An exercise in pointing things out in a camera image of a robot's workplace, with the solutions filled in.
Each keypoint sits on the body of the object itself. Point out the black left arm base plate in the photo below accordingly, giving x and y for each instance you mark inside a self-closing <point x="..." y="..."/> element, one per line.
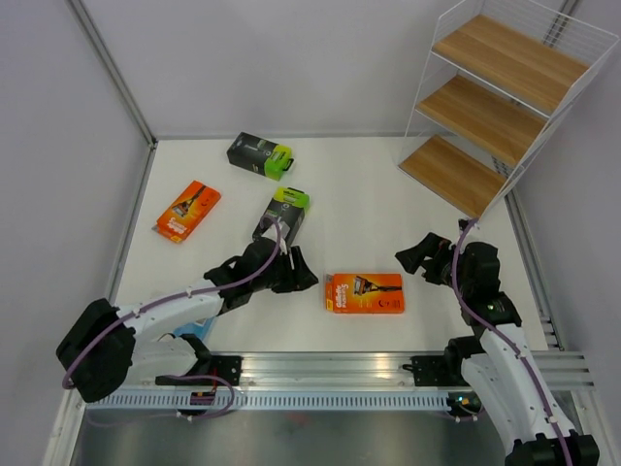
<point x="216" y="371"/>

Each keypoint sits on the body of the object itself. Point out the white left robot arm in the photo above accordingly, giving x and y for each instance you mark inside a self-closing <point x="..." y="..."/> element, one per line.
<point x="98" y="351"/>

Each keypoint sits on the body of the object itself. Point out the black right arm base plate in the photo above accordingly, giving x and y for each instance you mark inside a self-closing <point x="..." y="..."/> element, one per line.
<point x="433" y="370"/>

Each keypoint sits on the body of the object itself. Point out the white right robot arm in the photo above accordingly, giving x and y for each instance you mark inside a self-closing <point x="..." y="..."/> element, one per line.
<point x="496" y="361"/>

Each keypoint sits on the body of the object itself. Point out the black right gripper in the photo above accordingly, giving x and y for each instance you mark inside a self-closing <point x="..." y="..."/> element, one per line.
<point x="432" y="247"/>

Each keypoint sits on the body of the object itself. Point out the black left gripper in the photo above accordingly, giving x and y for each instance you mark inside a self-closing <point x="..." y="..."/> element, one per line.
<point x="300" y="278"/>

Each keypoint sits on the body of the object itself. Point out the aluminium mounting rail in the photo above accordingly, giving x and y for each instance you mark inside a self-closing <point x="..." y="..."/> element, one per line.
<point x="358" y="369"/>

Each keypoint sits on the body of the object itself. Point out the clear blue razor blister pack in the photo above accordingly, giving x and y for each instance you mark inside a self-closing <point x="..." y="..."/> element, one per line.
<point x="200" y="329"/>

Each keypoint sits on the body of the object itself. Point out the white slotted cable duct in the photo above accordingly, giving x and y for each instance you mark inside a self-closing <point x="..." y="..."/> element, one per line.
<point x="434" y="400"/>

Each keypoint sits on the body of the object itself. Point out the black green razor box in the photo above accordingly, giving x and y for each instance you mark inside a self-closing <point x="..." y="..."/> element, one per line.
<point x="288" y="208"/>
<point x="260" y="156"/>

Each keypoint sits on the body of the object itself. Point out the white wire wooden shelf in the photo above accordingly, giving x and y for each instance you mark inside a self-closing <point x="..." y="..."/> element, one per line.
<point x="498" y="80"/>

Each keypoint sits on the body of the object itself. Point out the aluminium corner frame post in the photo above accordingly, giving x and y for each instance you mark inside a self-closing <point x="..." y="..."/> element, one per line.
<point x="95" y="39"/>

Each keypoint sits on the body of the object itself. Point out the orange razor box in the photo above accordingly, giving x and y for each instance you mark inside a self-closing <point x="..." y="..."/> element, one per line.
<point x="364" y="294"/>
<point x="182" y="217"/>

